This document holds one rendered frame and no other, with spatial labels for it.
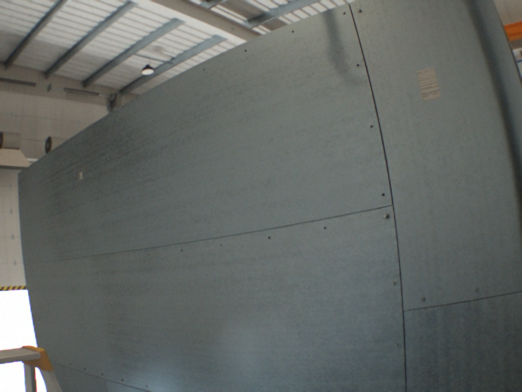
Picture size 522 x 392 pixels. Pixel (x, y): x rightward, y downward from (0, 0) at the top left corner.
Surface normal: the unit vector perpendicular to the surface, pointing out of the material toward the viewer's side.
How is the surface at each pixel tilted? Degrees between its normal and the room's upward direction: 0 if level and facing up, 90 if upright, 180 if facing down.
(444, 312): 90
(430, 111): 90
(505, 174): 90
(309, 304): 90
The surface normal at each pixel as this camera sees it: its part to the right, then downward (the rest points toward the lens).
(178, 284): -0.60, -0.04
